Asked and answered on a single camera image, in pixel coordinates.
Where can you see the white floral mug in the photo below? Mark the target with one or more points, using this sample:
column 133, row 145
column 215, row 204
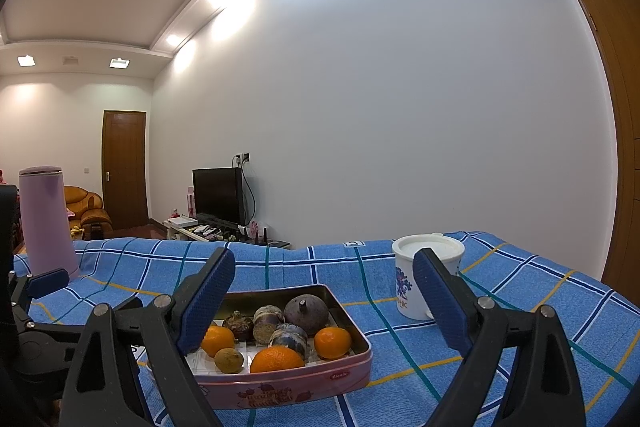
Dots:
column 416, row 278

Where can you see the purple round turnip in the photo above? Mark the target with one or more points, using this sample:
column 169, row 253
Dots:
column 308, row 312

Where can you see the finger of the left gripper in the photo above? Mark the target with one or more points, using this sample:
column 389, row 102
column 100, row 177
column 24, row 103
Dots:
column 127, row 318
column 24, row 289

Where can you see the white tv stand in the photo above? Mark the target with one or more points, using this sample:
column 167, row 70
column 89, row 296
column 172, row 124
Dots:
column 188, row 229

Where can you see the pink electric kettle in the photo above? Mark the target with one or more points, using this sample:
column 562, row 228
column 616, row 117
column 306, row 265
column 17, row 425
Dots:
column 45, row 221

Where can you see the brown wooden door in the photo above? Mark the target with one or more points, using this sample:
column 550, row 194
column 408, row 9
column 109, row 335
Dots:
column 123, row 168

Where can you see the wrinkled passion fruit back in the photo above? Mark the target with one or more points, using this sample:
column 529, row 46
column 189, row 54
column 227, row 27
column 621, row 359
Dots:
column 240, row 324

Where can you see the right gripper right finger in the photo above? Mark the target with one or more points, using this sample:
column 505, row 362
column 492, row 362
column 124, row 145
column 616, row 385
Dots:
column 543, row 388

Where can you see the blue checkered tablecloth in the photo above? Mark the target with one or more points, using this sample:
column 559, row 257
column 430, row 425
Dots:
column 412, row 366

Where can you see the cut purple yam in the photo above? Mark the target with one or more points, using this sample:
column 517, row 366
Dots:
column 291, row 336
column 266, row 320

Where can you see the wooden door right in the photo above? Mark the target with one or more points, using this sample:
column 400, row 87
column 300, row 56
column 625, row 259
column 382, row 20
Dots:
column 613, row 27

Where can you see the brown leather sofa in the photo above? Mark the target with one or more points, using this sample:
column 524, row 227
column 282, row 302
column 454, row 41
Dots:
column 86, row 215

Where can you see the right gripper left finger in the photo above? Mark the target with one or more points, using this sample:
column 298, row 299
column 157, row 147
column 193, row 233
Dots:
column 173, row 326

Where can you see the oval orange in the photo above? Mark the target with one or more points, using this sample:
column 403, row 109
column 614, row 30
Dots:
column 217, row 338

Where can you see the black television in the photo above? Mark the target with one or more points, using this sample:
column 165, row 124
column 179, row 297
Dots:
column 218, row 194

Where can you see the small longan back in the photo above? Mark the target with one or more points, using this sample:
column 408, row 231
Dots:
column 229, row 361

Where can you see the orange tangerine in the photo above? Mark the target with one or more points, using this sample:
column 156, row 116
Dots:
column 332, row 343
column 275, row 358

